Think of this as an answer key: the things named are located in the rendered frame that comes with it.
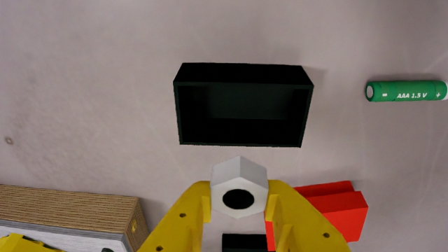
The grey hex nut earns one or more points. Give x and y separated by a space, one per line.
239 187

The red flat box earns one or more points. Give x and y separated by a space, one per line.
345 211

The green aaa battery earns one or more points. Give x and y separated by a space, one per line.
406 90

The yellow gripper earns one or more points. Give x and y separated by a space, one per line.
298 226

